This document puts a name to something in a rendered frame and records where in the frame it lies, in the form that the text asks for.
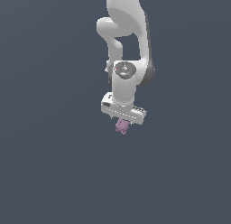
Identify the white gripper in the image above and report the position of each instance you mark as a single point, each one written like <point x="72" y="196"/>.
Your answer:
<point x="121" y="110"/>

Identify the small purple object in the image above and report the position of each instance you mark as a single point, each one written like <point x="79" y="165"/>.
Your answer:
<point x="121" y="126"/>

